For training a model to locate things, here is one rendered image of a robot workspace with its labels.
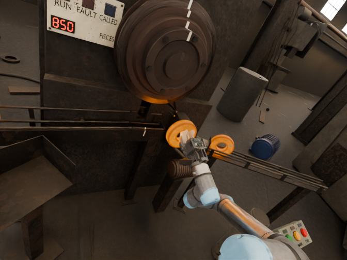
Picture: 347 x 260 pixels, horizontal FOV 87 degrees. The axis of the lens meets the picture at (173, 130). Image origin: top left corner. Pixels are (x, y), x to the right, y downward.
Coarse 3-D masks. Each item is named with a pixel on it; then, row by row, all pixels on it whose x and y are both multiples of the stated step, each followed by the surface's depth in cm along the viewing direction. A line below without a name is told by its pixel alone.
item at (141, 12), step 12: (156, 0) 66; (168, 0) 68; (180, 0) 69; (132, 12) 70; (144, 12) 67; (204, 12) 75; (132, 24) 68; (120, 36) 69; (120, 48) 72; (120, 60) 75; (120, 72) 78; (132, 84) 84; (144, 96) 90; (180, 96) 98
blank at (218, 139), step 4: (216, 136) 118; (220, 136) 116; (224, 136) 116; (228, 136) 118; (212, 140) 119; (216, 140) 118; (220, 140) 117; (224, 140) 117; (228, 140) 116; (232, 140) 118; (212, 144) 120; (216, 144) 119; (228, 144) 118; (232, 144) 117; (212, 148) 121; (216, 148) 121; (224, 148) 123; (228, 148) 119; (232, 148) 118; (216, 152) 122; (228, 152) 121
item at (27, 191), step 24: (24, 144) 69; (48, 144) 73; (0, 168) 66; (24, 168) 72; (48, 168) 75; (72, 168) 69; (0, 192) 63; (24, 192) 66; (48, 192) 68; (0, 216) 58; (24, 216) 74; (24, 240) 88; (48, 240) 105
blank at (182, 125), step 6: (180, 120) 87; (186, 120) 88; (174, 126) 86; (180, 126) 86; (186, 126) 87; (192, 126) 89; (168, 132) 87; (174, 132) 86; (168, 138) 88; (174, 138) 89; (174, 144) 92
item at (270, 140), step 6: (258, 138) 272; (264, 138) 264; (270, 138) 266; (276, 138) 275; (252, 144) 266; (258, 144) 258; (264, 144) 252; (270, 144) 249; (276, 144) 261; (252, 150) 267; (258, 150) 259; (264, 150) 253; (270, 150) 248; (276, 150) 263; (258, 156) 261; (264, 156) 255; (270, 156) 252; (264, 162) 269
